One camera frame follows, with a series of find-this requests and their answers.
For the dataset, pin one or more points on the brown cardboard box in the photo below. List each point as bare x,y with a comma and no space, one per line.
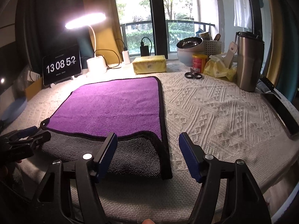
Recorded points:
34,89

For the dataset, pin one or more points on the blue round cushion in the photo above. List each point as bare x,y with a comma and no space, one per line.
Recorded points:
14,110

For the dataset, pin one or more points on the pale blue bowl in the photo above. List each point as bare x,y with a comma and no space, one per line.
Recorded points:
186,56

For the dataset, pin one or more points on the yellow tissue pack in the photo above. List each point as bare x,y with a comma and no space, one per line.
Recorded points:
149,64

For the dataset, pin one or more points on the mustard yellow curtain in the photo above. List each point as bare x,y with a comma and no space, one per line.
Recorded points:
108,32

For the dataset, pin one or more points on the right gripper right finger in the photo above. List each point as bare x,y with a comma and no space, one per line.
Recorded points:
243,203

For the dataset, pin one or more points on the white tablet stand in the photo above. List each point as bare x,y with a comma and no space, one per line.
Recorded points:
63,80

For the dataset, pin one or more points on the white textured tablecloth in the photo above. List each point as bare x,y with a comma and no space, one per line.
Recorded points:
226,122

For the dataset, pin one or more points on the white hanging shirt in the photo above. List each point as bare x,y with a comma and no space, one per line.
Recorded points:
242,14

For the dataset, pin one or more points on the white charger adapter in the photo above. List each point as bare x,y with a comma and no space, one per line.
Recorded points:
126,57

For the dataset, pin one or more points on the white desk lamp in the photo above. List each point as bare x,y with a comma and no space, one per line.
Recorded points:
88,20

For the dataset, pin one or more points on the black smartphone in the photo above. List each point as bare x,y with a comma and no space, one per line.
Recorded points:
287,121

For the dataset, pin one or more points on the black scissors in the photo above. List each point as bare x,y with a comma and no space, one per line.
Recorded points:
192,74

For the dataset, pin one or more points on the wooden spatula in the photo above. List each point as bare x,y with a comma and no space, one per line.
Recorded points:
228,59

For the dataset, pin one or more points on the stainless steel tumbler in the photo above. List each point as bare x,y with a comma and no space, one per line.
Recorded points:
250,55

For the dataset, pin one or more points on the black tablet clock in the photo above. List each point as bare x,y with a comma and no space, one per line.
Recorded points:
61,65

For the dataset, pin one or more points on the red and yellow can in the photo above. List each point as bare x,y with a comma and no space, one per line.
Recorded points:
199,62

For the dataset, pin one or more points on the yellow plastic bag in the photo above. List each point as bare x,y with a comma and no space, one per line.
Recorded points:
216,68

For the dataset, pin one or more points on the steel mixing bowl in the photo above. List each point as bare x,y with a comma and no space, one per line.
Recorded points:
192,44

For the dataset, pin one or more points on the black power bank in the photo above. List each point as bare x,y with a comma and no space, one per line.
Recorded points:
144,51

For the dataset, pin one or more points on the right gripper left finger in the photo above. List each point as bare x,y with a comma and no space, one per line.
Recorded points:
53,196

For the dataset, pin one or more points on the purple and grey towel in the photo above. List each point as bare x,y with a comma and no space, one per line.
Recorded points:
131,108

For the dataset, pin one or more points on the white perforated utensil basket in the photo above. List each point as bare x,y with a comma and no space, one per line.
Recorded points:
212,47

